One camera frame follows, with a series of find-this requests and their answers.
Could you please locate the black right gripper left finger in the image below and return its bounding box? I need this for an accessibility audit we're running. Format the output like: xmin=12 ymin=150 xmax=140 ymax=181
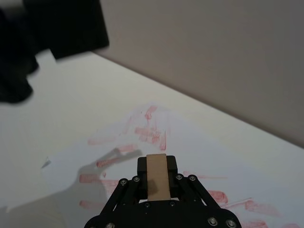
xmin=94 ymin=156 xmax=148 ymax=226

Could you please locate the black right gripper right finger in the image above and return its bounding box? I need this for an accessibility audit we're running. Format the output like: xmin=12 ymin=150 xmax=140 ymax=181
xmin=166 ymin=155 xmax=238 ymax=225

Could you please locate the tan wooden block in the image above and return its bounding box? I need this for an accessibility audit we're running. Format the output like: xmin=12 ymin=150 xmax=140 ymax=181
xmin=145 ymin=153 xmax=172 ymax=202

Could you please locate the white paper with red marks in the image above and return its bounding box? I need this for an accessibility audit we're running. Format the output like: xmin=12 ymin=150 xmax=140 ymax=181
xmin=40 ymin=101 xmax=304 ymax=228

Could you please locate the dark rounded object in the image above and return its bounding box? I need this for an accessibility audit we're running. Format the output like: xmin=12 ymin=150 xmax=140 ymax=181
xmin=0 ymin=0 xmax=40 ymax=105

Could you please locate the black boxy object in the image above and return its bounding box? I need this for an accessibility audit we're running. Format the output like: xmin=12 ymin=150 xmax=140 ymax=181
xmin=23 ymin=0 xmax=110 ymax=60

